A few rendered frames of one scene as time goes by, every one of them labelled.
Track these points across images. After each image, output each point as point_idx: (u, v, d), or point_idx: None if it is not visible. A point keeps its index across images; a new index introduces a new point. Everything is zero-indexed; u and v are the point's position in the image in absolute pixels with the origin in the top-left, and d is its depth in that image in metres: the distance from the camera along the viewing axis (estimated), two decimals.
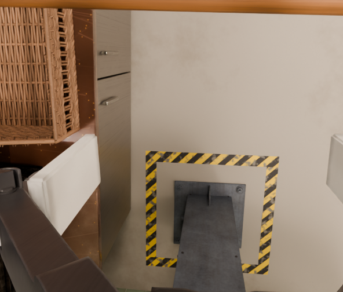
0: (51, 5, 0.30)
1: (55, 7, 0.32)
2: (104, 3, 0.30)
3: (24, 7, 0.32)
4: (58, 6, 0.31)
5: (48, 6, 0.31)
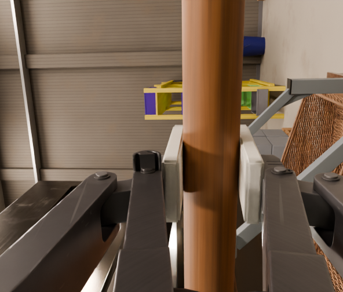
0: (199, 22, 0.16)
1: (224, 26, 0.16)
2: None
3: (221, 89, 0.17)
4: (202, 8, 0.16)
5: (200, 28, 0.16)
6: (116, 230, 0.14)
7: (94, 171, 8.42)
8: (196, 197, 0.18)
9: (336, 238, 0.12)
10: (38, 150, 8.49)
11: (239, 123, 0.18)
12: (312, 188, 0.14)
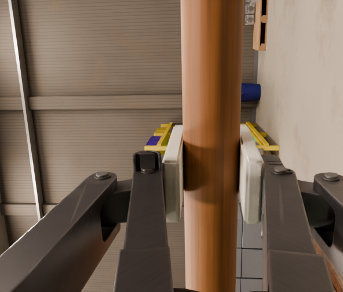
0: (198, 22, 0.16)
1: (223, 26, 0.16)
2: None
3: (221, 89, 0.17)
4: (201, 8, 0.16)
5: (199, 29, 0.16)
6: (116, 230, 0.15)
7: None
8: (196, 197, 0.18)
9: (336, 238, 0.12)
10: (40, 186, 8.72)
11: (239, 123, 0.18)
12: (312, 188, 0.14)
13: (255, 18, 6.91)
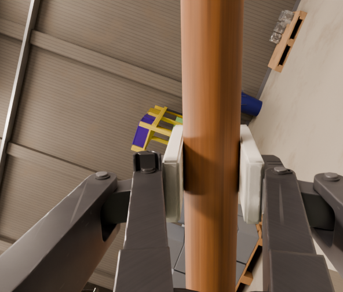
0: (198, 23, 0.16)
1: (223, 27, 0.16)
2: None
3: (221, 90, 0.17)
4: (201, 10, 0.16)
5: (199, 29, 0.16)
6: (116, 230, 0.15)
7: (61, 162, 8.41)
8: (196, 198, 0.18)
9: (336, 238, 0.12)
10: (13, 123, 8.32)
11: (239, 124, 0.18)
12: (312, 188, 0.14)
13: (281, 38, 6.98)
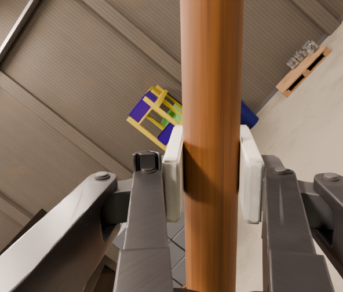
0: (197, 29, 0.16)
1: (223, 33, 0.16)
2: None
3: (221, 95, 0.17)
4: (200, 15, 0.16)
5: (199, 35, 0.16)
6: (116, 230, 0.15)
7: (43, 106, 8.07)
8: (196, 203, 0.18)
9: (336, 238, 0.12)
10: (7, 50, 7.85)
11: (239, 128, 0.18)
12: (312, 188, 0.14)
13: (298, 66, 7.10)
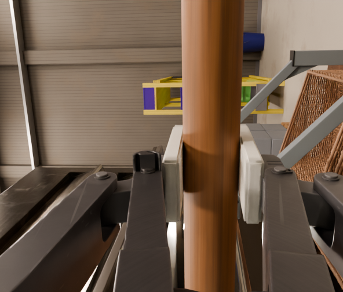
0: (199, 26, 0.16)
1: (223, 30, 0.16)
2: None
3: (221, 92, 0.17)
4: (201, 13, 0.16)
5: (200, 33, 0.16)
6: (116, 230, 0.15)
7: None
8: (196, 201, 0.18)
9: (336, 238, 0.12)
10: (36, 147, 8.46)
11: (239, 127, 0.18)
12: (312, 188, 0.14)
13: None
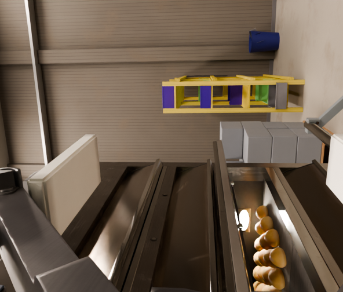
0: None
1: None
2: None
3: None
4: None
5: None
6: None
7: None
8: None
9: None
10: (49, 146, 8.49)
11: None
12: None
13: None
